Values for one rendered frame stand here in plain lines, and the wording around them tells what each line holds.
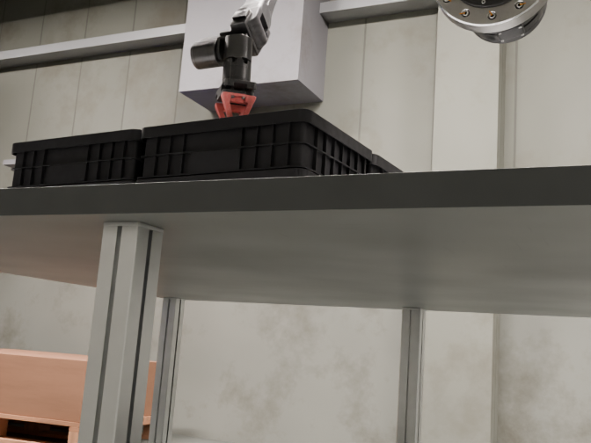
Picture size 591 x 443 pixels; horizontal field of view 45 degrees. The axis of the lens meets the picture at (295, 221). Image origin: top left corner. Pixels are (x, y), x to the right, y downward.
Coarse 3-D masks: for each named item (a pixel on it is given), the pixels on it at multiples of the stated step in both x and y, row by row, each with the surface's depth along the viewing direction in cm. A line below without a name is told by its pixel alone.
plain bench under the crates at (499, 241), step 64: (0, 192) 102; (64, 192) 96; (128, 192) 92; (192, 192) 88; (256, 192) 84; (320, 192) 80; (384, 192) 77; (448, 192) 74; (512, 192) 71; (576, 192) 69; (0, 256) 158; (64, 256) 148; (128, 256) 96; (192, 256) 132; (256, 256) 125; (320, 256) 119; (384, 256) 113; (448, 256) 108; (512, 256) 103; (576, 256) 99; (128, 320) 95; (128, 384) 94
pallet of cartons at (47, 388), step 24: (0, 360) 327; (24, 360) 323; (48, 360) 319; (72, 360) 315; (0, 384) 325; (24, 384) 320; (48, 384) 316; (72, 384) 312; (0, 408) 322; (24, 408) 318; (48, 408) 314; (72, 408) 310; (144, 408) 353; (0, 432) 324; (24, 432) 351; (48, 432) 347; (72, 432) 307; (144, 432) 364
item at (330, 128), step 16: (272, 112) 131; (288, 112) 129; (304, 112) 128; (144, 128) 146; (160, 128) 144; (176, 128) 142; (192, 128) 140; (208, 128) 138; (224, 128) 136; (320, 128) 131; (336, 128) 137; (352, 144) 143; (368, 160) 150
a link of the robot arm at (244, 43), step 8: (224, 40) 147; (232, 40) 144; (240, 40) 143; (248, 40) 144; (216, 48) 146; (224, 48) 145; (232, 48) 143; (240, 48) 143; (248, 48) 144; (224, 56) 144; (232, 56) 143; (240, 56) 143; (248, 56) 144
